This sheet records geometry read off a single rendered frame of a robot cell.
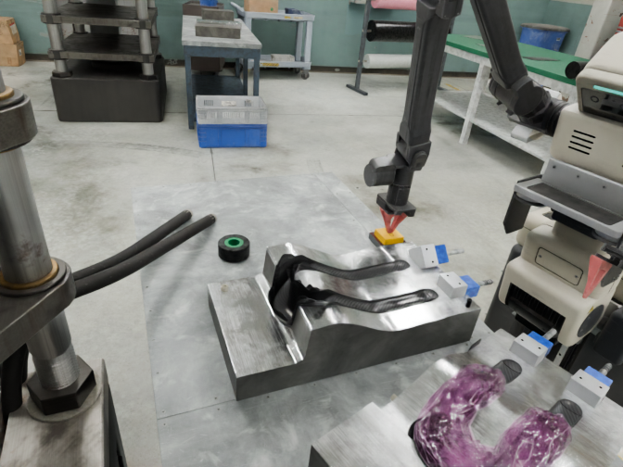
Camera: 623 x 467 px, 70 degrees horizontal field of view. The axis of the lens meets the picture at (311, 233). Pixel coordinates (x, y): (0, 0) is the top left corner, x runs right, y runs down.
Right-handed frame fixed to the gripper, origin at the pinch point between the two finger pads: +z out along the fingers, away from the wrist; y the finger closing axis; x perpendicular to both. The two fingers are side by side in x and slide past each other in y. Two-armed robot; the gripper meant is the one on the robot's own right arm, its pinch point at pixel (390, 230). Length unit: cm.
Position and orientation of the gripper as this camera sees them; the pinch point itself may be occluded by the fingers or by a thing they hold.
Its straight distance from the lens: 124.1
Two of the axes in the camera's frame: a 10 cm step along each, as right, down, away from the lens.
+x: 9.3, -1.2, 3.6
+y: 3.6, 5.1, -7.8
